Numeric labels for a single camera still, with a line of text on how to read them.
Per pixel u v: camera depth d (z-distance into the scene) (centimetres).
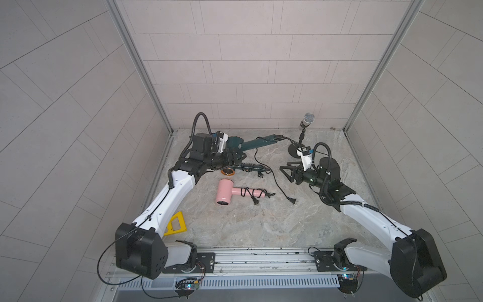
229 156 66
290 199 87
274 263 72
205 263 71
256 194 87
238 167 94
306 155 68
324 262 71
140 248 38
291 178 70
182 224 80
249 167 95
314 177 67
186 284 69
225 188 86
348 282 68
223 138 71
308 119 85
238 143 72
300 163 69
